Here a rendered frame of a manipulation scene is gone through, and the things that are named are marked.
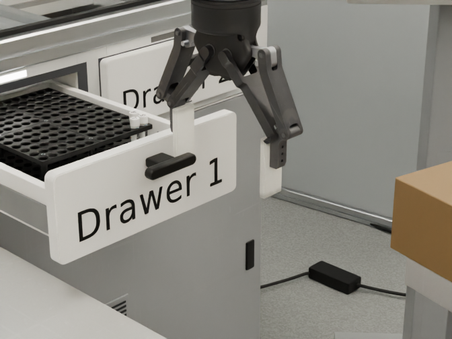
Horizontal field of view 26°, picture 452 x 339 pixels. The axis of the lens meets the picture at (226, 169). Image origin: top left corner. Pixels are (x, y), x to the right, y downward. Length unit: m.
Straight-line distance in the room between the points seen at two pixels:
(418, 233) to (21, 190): 0.48
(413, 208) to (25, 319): 0.48
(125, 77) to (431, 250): 0.55
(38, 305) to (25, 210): 0.11
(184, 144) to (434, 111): 0.89
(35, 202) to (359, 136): 1.95
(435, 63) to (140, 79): 0.65
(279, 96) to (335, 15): 1.92
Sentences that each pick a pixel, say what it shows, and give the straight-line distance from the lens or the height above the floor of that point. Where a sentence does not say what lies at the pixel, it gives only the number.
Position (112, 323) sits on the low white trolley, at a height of 0.76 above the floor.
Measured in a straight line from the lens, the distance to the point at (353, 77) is 2.95.
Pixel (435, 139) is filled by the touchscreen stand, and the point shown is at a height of 0.64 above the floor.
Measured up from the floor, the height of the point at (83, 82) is 0.90.
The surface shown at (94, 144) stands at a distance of 1.23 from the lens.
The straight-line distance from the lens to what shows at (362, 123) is 2.98.
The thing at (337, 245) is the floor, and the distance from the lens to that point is 2.94.
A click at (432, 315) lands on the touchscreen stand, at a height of 0.24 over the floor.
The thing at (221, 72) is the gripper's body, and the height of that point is 1.03.
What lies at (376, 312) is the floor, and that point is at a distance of 2.62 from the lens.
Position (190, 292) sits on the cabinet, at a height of 0.45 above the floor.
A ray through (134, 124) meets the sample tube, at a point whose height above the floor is 0.91.
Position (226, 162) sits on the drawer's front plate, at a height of 0.86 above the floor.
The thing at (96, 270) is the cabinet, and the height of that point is 0.58.
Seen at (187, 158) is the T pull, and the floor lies 0.91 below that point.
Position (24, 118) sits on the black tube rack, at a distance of 1.34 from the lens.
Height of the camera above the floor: 1.35
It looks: 23 degrees down
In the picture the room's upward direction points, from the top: straight up
